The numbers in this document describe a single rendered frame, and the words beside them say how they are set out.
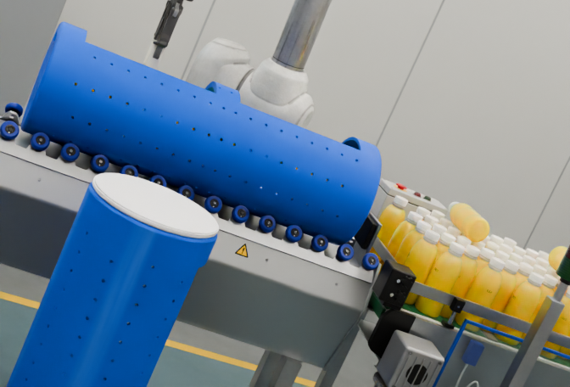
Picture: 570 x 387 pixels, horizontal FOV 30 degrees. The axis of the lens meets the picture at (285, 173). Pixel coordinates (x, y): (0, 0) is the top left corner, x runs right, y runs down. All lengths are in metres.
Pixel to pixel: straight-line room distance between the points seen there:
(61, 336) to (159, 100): 0.66
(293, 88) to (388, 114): 2.74
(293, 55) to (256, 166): 0.60
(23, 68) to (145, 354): 2.08
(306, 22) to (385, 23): 2.62
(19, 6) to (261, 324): 1.75
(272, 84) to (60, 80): 0.80
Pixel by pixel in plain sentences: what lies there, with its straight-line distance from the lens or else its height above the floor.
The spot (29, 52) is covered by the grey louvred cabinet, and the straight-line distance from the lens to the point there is 4.09.
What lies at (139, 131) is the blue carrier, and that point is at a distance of 2.55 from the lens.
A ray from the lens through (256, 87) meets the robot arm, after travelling 3.13.
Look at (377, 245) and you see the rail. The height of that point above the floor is 0.97.
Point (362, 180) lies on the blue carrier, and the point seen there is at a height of 1.16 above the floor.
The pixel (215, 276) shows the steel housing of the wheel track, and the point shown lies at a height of 0.79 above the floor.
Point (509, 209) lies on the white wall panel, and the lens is 6.31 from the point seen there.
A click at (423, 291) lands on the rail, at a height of 0.96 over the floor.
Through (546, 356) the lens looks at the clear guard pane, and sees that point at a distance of 2.89.
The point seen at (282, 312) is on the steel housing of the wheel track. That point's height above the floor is 0.75.
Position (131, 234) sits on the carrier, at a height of 1.00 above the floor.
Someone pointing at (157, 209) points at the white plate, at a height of 1.04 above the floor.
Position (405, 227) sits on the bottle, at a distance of 2.91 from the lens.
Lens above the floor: 1.63
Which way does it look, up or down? 11 degrees down
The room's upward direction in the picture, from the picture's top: 24 degrees clockwise
